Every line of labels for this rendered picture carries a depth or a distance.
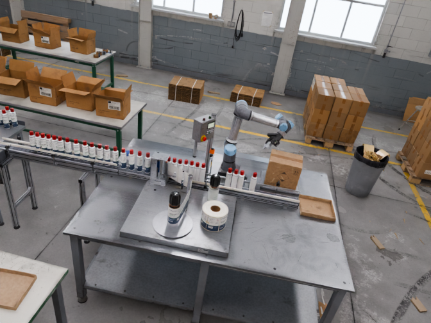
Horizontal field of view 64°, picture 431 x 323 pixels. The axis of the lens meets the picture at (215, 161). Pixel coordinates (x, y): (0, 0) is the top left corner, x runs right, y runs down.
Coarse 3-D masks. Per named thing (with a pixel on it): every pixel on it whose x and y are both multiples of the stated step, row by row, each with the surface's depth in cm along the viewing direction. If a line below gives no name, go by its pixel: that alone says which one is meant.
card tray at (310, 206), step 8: (304, 200) 321; (312, 200) 323; (320, 200) 322; (328, 200) 321; (304, 208) 310; (312, 208) 312; (320, 208) 313; (328, 208) 315; (312, 216) 301; (320, 216) 300; (328, 216) 305
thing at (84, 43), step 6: (72, 30) 612; (84, 30) 621; (90, 30) 619; (72, 36) 613; (78, 36) 627; (84, 36) 624; (90, 36) 602; (72, 42) 606; (78, 42) 603; (84, 42) 601; (90, 42) 611; (72, 48) 612; (78, 48) 609; (84, 48) 606; (90, 48) 615
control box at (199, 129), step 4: (204, 116) 295; (208, 116) 296; (196, 120) 287; (200, 120) 287; (208, 120) 290; (212, 120) 292; (196, 124) 288; (200, 124) 285; (204, 124) 286; (196, 128) 290; (200, 128) 287; (204, 128) 289; (212, 128) 297; (192, 132) 295; (196, 132) 292; (200, 132) 288; (204, 132) 291; (192, 136) 297; (196, 136) 293; (200, 136) 290; (204, 136) 293; (208, 136) 298; (212, 136) 302; (196, 140) 295; (200, 140) 292
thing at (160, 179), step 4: (152, 160) 292; (156, 160) 291; (160, 160) 291; (152, 164) 294; (156, 164) 293; (160, 164) 294; (164, 164) 295; (152, 168) 296; (156, 168) 296; (160, 168) 297; (164, 168) 297; (152, 172) 298; (160, 172) 300; (164, 172) 300; (152, 176) 301; (156, 176) 302; (160, 176) 303; (164, 176) 302; (168, 176) 310; (152, 180) 303; (156, 180) 302; (160, 180) 301; (164, 180) 301; (156, 184) 304; (160, 184) 303; (164, 184) 303
